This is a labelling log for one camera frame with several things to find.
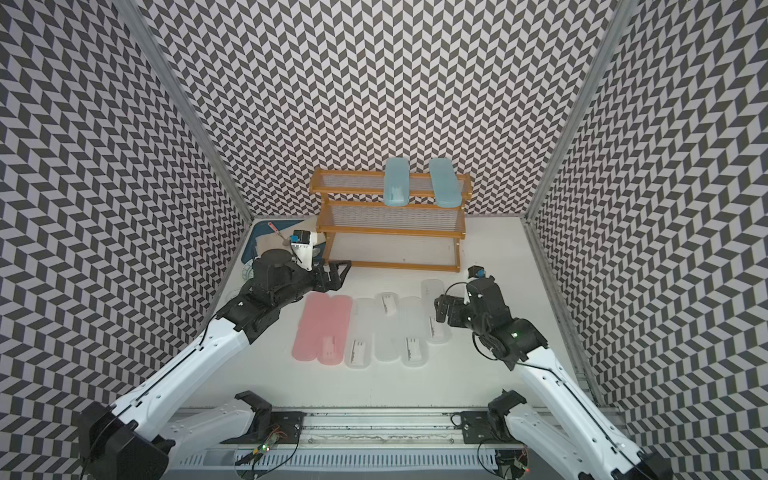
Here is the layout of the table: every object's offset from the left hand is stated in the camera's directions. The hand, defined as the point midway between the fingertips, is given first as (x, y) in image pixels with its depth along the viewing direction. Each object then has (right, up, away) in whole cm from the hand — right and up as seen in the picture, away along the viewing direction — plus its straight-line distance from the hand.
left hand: (338, 265), depth 75 cm
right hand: (+29, -12, +2) cm, 32 cm away
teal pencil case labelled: (+15, +24, +12) cm, 30 cm away
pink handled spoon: (-28, +6, +38) cm, 48 cm away
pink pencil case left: (-11, -20, +14) cm, 27 cm away
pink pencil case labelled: (-3, -21, +14) cm, 25 cm away
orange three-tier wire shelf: (-3, +21, +41) cm, 46 cm away
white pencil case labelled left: (+4, -23, +11) cm, 26 cm away
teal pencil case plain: (+31, +24, +18) cm, 43 cm away
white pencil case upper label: (+12, -23, +14) cm, 30 cm away
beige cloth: (-33, +6, +37) cm, 50 cm away
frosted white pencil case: (+27, -21, +13) cm, 37 cm away
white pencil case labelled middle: (+20, -25, +9) cm, 33 cm away
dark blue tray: (-39, +11, +41) cm, 57 cm away
